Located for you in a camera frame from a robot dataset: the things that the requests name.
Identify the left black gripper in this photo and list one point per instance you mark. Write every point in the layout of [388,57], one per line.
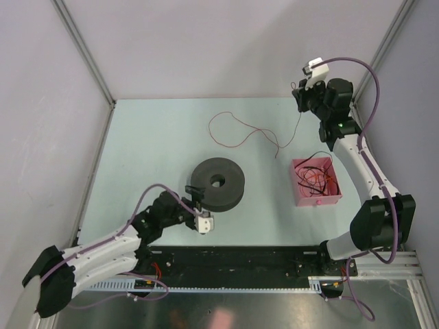
[197,195]

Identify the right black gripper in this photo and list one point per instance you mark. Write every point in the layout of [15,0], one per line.
[301,94]

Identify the black cable spool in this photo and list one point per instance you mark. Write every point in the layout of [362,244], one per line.
[223,182]

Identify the pink plastic box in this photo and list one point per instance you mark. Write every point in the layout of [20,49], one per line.
[314,182]

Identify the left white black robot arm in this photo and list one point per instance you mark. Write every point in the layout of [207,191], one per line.
[65,273]

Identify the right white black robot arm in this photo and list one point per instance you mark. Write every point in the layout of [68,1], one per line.
[384,220]

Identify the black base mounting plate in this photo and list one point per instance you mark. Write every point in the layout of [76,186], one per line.
[245,265]

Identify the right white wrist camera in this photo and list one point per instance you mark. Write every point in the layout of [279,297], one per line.
[315,70]

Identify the right aluminium frame post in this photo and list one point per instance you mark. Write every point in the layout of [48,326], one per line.
[388,40]

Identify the aluminium frame post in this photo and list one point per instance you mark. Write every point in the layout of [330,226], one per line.
[78,40]
[388,40]

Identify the grey slotted cable duct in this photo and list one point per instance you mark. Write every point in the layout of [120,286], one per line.
[131,284]

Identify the left aluminium frame post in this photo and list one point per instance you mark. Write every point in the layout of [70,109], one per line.
[78,40]

